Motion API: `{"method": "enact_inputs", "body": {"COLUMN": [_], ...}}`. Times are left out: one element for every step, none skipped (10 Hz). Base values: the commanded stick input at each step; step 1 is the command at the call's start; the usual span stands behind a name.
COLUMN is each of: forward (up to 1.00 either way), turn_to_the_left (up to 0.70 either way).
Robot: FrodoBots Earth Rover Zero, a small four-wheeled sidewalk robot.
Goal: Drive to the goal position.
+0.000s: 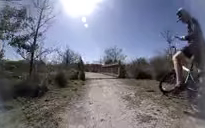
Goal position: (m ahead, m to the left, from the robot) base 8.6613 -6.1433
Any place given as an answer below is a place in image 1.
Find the leafy green tree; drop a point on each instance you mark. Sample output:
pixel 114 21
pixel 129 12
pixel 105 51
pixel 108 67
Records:
pixel 1 31

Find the row of dry bushes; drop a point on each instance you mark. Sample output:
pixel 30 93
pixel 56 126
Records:
pixel 30 85
pixel 146 68

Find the person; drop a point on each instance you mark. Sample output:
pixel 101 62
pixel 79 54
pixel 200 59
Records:
pixel 195 43

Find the small bare tree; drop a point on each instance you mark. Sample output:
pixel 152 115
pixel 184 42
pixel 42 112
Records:
pixel 68 56
pixel 168 41
pixel 113 55

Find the slim bare tree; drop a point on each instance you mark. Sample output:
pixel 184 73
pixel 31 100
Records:
pixel 36 36

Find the bicycle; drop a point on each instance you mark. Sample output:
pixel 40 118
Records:
pixel 168 83

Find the low bridge railing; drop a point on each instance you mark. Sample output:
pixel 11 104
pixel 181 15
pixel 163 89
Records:
pixel 105 68

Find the pale gravel path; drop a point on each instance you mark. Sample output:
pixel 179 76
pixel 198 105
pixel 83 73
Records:
pixel 103 103

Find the dry grass verge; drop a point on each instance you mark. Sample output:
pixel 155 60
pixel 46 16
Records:
pixel 146 88
pixel 36 106

